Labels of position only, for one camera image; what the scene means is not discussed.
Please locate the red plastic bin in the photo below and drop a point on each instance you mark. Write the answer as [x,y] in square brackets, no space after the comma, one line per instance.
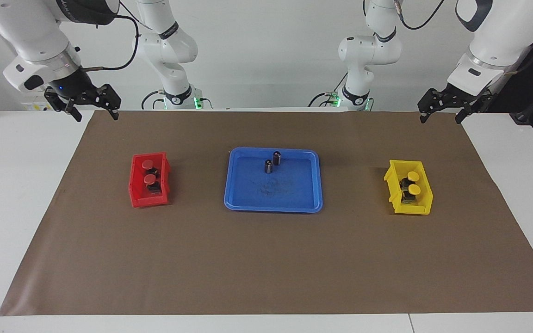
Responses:
[136,185]

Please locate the blue plastic tray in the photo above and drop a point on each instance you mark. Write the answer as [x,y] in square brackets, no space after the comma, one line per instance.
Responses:
[294,194]

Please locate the brown table mat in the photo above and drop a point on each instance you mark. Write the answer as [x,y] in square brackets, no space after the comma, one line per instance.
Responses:
[266,259]

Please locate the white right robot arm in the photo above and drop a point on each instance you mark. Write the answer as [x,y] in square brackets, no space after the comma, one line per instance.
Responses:
[40,37]

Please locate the yellow push button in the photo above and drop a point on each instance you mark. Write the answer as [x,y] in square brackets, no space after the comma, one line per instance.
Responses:
[413,176]
[414,189]

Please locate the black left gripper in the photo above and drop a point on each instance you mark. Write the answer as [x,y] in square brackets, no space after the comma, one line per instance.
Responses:
[456,98]

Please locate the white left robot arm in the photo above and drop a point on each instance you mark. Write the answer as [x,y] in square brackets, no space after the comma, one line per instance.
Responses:
[502,32]

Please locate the yellow plastic bin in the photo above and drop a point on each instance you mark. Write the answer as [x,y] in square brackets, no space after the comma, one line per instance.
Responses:
[426,189]

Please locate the white wall socket box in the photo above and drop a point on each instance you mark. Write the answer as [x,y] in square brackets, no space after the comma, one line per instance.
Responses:
[35,107]

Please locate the red push button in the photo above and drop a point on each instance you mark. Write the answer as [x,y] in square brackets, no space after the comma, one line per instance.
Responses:
[149,179]
[147,164]

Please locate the black cylindrical capacitor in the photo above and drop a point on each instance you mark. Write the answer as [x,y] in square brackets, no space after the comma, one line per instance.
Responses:
[268,166]
[276,158]

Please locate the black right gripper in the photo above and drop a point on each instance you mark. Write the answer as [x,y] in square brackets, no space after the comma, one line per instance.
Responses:
[79,90]

